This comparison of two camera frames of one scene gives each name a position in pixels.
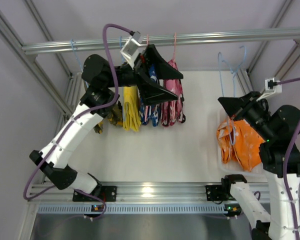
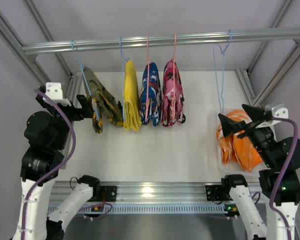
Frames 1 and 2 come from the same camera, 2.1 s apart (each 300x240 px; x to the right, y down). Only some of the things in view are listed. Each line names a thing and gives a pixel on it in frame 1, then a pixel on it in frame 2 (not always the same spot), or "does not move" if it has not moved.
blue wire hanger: (230, 122) → (230, 41)
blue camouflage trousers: (150, 112) does not move
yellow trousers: (131, 110) does not move
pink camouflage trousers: (173, 112) does not move
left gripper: (140, 72) → (71, 110)
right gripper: (246, 105) → (248, 126)
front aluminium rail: (142, 192) does not move
